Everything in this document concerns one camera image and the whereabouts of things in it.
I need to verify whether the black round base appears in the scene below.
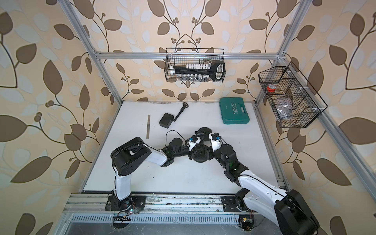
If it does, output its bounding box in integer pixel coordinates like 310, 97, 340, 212
191, 146, 210, 163
198, 127, 212, 135

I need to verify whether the black mic stand rod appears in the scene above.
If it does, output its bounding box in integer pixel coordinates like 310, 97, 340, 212
195, 130, 209, 143

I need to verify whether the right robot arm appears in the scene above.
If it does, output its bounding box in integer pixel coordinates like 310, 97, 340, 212
205, 145, 320, 235

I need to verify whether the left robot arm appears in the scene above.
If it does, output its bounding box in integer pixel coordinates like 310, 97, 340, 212
111, 137, 206, 202

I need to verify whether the small black box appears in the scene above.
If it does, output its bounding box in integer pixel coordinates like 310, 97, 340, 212
159, 113, 174, 129

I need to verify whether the green tool case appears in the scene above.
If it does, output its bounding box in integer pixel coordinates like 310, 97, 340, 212
219, 97, 250, 124

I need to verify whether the metal ruler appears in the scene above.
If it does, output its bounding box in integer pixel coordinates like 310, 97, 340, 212
146, 114, 151, 139

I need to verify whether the plastic bag in basket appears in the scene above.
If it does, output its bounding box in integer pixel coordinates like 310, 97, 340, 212
275, 97, 293, 118

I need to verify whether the red item in basket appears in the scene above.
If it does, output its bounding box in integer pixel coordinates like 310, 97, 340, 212
267, 84, 277, 94

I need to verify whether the socket set rack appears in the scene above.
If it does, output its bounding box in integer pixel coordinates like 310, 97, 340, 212
164, 61, 226, 82

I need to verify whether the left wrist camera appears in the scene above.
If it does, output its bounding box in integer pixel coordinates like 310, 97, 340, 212
188, 135, 201, 151

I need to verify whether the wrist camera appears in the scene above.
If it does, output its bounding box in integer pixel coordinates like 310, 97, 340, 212
188, 135, 201, 151
209, 133, 222, 152

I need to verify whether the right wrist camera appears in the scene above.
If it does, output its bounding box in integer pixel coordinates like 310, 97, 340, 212
209, 133, 222, 152

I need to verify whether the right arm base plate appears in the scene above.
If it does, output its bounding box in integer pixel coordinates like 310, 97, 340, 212
220, 196, 258, 213

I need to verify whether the aluminium frame rail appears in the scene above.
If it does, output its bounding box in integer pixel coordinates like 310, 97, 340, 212
63, 193, 306, 215

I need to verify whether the back wire basket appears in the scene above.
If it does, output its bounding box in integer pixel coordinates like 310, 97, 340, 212
164, 47, 226, 82

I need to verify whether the wire basket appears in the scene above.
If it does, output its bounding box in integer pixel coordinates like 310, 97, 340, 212
164, 47, 226, 82
258, 62, 328, 128

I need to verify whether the right wire basket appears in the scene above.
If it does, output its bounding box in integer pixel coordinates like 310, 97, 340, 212
258, 62, 328, 128

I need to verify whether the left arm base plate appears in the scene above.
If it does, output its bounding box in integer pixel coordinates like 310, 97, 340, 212
105, 195, 146, 211

